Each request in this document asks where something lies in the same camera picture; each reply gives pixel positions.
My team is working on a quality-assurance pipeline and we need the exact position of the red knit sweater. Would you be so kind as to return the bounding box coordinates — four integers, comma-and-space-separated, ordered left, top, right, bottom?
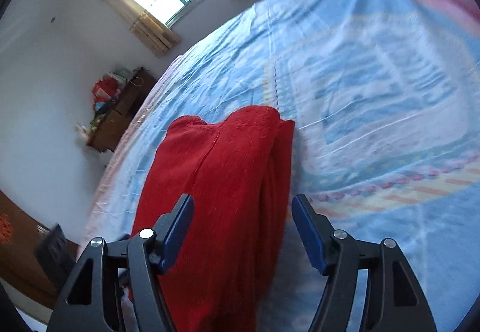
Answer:
127, 105, 296, 332

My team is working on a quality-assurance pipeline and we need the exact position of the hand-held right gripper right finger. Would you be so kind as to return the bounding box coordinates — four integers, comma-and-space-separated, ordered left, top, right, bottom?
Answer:
292, 194, 437, 332

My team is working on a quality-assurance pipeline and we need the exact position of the red gift bag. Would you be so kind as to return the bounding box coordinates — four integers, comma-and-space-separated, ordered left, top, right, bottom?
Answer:
93, 77, 119, 100

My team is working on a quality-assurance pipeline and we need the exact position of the beige patterned curtain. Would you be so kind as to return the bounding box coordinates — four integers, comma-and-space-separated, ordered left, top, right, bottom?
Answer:
80, 0, 181, 57

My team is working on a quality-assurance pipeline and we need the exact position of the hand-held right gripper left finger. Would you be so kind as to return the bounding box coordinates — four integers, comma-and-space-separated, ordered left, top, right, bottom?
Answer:
45, 193, 196, 332

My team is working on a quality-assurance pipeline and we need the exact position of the blue printed blanket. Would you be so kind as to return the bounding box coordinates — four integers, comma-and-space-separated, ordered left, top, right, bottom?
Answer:
86, 0, 480, 332

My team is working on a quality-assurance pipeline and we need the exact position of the brown wooden desk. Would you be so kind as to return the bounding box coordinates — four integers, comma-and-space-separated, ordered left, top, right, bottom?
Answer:
85, 67, 158, 152

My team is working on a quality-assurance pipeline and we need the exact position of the dark grey box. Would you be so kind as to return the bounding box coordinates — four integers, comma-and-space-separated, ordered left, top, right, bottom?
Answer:
35, 223, 76, 291

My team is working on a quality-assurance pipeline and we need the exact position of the brown wooden door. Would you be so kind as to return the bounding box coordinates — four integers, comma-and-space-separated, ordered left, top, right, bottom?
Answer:
0, 189, 79, 308

